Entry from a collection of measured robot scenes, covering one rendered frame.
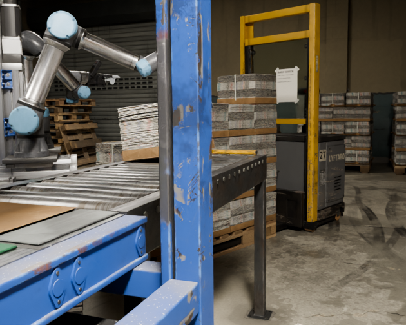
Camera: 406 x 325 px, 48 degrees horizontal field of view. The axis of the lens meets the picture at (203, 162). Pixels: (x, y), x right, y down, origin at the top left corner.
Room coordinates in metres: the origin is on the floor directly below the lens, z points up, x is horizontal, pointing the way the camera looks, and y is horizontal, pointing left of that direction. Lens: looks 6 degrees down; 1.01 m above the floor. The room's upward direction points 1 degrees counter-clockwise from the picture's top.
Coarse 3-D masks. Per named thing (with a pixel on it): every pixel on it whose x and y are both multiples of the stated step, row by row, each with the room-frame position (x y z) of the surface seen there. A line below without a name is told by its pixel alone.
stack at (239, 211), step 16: (96, 144) 2.83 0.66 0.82; (112, 144) 2.71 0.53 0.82; (224, 144) 3.18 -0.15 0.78; (240, 144) 3.32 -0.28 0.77; (112, 160) 2.71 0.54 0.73; (224, 208) 3.17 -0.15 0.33; (240, 208) 3.30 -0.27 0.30; (224, 224) 3.18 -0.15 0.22; (224, 240) 3.17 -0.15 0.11; (160, 256) 2.72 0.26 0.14
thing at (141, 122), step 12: (120, 108) 1.98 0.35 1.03; (132, 108) 1.96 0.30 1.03; (144, 108) 1.94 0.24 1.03; (156, 108) 1.91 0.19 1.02; (120, 120) 1.98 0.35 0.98; (132, 120) 1.96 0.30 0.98; (144, 120) 1.94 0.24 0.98; (156, 120) 1.92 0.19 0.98; (132, 132) 2.00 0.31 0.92; (144, 132) 1.94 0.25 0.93; (156, 132) 1.92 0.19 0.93; (132, 144) 1.97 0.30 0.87; (144, 144) 1.97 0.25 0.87; (156, 144) 1.92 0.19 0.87
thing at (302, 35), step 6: (306, 30) 3.77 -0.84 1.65; (270, 36) 4.00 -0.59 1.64; (276, 36) 3.96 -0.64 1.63; (282, 36) 3.92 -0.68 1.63; (288, 36) 3.88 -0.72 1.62; (294, 36) 3.84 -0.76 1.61; (300, 36) 3.80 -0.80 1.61; (306, 36) 3.77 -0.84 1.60; (246, 42) 4.18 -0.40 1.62; (252, 42) 4.13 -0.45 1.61; (258, 42) 4.08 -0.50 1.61; (264, 42) 4.04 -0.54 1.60; (270, 42) 4.00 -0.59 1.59; (276, 42) 3.99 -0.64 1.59
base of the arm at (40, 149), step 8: (24, 136) 2.02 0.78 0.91; (32, 136) 2.02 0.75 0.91; (40, 136) 2.05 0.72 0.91; (16, 144) 2.04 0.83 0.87; (24, 144) 2.01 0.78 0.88; (32, 144) 2.02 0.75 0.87; (40, 144) 2.04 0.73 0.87; (16, 152) 2.01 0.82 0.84; (24, 152) 2.00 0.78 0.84; (32, 152) 2.00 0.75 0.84; (40, 152) 2.02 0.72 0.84; (48, 152) 2.08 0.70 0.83
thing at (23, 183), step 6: (114, 162) 1.93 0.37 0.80; (120, 162) 1.93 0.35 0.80; (84, 168) 1.74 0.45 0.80; (90, 168) 1.73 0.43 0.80; (96, 168) 1.74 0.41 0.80; (54, 174) 1.58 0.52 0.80; (60, 174) 1.58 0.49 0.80; (66, 174) 1.57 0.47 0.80; (30, 180) 1.44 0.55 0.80; (36, 180) 1.44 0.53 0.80; (42, 180) 1.45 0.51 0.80; (0, 186) 1.32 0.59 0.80; (6, 186) 1.32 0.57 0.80; (12, 186) 1.33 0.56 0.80
